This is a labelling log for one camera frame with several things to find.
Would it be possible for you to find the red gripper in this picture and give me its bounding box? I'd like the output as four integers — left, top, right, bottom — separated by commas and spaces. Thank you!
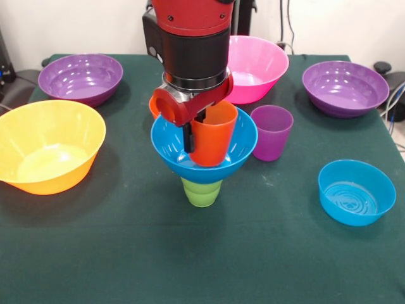
153, 74, 235, 154

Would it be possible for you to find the orange plastic cup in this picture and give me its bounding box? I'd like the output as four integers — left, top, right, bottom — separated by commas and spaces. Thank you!
188, 100, 239, 168

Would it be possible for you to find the deep blue plastic bowl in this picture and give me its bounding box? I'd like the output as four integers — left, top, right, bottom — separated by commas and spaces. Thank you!
150, 107, 259, 185

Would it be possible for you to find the orange plastic bowl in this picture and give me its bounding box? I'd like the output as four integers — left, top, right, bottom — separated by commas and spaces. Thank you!
148, 94, 165, 120

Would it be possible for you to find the green plastic cup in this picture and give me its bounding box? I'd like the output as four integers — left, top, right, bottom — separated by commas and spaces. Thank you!
180, 176, 223, 208

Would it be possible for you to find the purple plastic cup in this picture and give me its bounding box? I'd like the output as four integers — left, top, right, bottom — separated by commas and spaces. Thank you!
252, 104, 294, 162

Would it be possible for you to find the pink plastic bowl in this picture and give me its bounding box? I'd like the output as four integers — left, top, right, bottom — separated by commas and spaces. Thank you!
224, 35, 290, 105

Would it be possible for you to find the purple plastic bowl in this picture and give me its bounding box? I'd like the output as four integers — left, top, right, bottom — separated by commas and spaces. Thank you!
301, 60, 390, 118
37, 53, 124, 108

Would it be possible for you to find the dark green table cloth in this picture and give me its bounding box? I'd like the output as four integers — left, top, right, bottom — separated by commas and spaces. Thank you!
0, 53, 405, 304

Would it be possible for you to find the yellow plastic bowl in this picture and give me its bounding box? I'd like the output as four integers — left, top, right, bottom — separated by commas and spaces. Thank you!
0, 99, 107, 196

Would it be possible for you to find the low blue plastic bowl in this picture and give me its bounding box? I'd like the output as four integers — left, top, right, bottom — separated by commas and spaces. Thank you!
318, 159, 397, 227

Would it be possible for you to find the black round knob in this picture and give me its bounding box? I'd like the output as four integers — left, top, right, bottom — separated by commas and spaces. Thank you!
373, 61, 393, 76

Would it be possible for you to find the black device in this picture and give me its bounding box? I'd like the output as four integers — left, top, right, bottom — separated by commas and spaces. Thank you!
0, 28, 16, 86

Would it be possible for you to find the black wall cable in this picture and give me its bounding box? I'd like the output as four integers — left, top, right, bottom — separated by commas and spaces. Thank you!
279, 0, 285, 44

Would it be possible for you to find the grey wall cable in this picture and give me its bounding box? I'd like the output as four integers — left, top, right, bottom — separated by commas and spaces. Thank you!
286, 0, 296, 50

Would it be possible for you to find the white cable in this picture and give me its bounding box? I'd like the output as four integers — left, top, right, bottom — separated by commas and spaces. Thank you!
379, 82, 405, 118

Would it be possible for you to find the blue cable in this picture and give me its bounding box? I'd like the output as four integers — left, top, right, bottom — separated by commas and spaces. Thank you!
387, 80, 405, 124

